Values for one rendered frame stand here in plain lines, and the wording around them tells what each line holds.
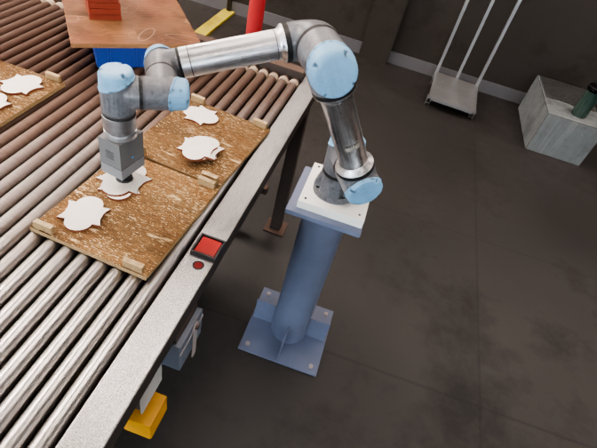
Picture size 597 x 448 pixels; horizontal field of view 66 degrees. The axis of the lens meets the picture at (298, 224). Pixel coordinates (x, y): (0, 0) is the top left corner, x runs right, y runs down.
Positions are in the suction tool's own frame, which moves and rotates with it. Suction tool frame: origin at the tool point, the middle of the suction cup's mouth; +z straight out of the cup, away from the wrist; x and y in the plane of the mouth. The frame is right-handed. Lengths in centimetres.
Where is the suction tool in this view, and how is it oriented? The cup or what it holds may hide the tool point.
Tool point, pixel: (124, 181)
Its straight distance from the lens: 129.2
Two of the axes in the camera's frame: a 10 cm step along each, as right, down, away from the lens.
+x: 8.8, 4.3, -1.9
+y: -4.2, 5.7, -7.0
